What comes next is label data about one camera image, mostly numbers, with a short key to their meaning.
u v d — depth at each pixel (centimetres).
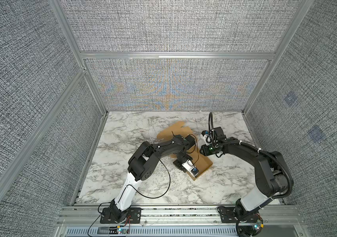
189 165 78
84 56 88
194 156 83
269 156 48
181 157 78
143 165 54
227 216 73
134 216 73
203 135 86
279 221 74
